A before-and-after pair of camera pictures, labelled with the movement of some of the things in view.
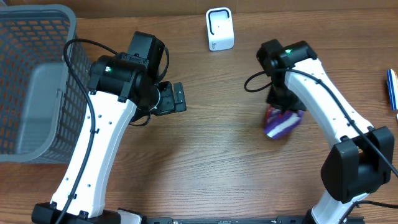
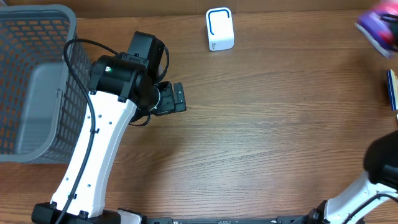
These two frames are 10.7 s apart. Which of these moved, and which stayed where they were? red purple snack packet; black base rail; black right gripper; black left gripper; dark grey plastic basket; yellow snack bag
Moved: black right gripper; red purple snack packet
Stayed: yellow snack bag; dark grey plastic basket; black left gripper; black base rail
